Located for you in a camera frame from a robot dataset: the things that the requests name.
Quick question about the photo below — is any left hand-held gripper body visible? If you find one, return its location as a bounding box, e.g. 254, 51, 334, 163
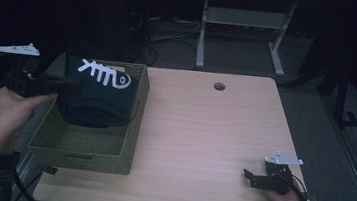
0, 40, 69, 103

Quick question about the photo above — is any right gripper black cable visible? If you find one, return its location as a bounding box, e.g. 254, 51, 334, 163
285, 173, 313, 201

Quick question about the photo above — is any bundle of floor cables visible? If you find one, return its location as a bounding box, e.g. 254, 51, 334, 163
123, 10, 203, 72

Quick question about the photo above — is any black metal stand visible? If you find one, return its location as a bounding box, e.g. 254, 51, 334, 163
313, 63, 357, 131

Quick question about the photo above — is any dark navy shirt white print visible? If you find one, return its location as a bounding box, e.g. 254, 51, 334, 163
53, 55, 142, 133

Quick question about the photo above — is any black table bracket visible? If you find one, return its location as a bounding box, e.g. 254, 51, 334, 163
37, 162, 59, 176

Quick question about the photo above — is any green woven basket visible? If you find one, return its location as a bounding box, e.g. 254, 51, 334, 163
24, 52, 153, 178

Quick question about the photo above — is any white metal desk frame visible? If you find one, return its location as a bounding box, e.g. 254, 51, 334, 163
182, 0, 336, 83

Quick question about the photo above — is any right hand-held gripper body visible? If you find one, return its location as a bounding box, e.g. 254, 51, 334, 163
249, 148, 306, 198

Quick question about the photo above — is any person's left hand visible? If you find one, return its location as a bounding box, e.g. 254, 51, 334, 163
0, 85, 60, 162

